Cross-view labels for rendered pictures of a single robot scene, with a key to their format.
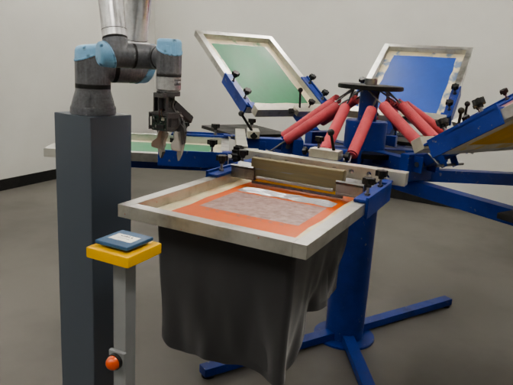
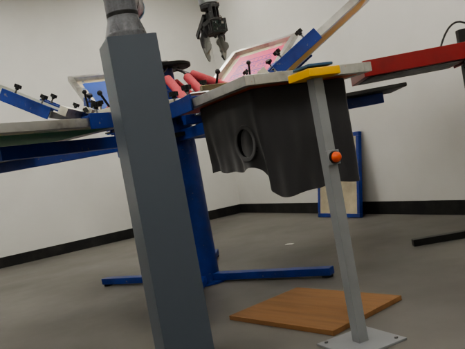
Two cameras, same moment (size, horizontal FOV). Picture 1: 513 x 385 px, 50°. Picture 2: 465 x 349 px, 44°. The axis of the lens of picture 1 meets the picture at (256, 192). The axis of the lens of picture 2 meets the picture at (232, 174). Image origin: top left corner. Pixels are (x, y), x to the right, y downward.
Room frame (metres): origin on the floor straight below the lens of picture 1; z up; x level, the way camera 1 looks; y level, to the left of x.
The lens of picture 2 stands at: (0.36, 2.09, 0.71)
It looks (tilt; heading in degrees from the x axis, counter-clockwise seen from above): 2 degrees down; 307
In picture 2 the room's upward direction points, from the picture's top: 10 degrees counter-clockwise
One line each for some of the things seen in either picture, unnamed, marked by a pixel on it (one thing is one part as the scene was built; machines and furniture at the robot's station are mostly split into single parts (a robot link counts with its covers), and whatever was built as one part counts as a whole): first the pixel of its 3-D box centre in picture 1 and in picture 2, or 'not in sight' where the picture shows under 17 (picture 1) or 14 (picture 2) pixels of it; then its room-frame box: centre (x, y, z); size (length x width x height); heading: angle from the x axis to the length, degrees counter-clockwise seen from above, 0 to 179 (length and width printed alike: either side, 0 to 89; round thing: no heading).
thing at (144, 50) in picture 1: (150, 56); not in sight; (1.76, 0.36, 1.40); 0.11 x 0.11 x 0.08; 34
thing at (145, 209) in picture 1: (269, 199); (261, 91); (1.73, -0.04, 0.97); 0.79 x 0.58 x 0.04; 154
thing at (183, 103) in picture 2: (231, 174); (182, 106); (2.06, 0.10, 0.97); 0.30 x 0.05 x 0.07; 154
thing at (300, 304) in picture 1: (316, 286); not in sight; (1.58, -0.20, 0.74); 0.46 x 0.04 x 0.42; 154
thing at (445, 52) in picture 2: not in sight; (408, 64); (1.49, -1.30, 1.06); 0.61 x 0.46 x 0.12; 34
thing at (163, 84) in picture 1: (169, 84); (208, 1); (1.68, 0.28, 1.32); 0.08 x 0.08 x 0.05
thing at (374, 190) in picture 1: (372, 198); not in sight; (1.82, -0.40, 0.97); 0.30 x 0.05 x 0.07; 154
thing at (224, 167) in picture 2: not in sight; (238, 141); (1.76, 0.15, 0.77); 0.46 x 0.09 x 0.36; 154
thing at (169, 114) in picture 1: (166, 111); (212, 21); (1.67, 0.29, 1.24); 0.09 x 0.08 x 0.12; 154
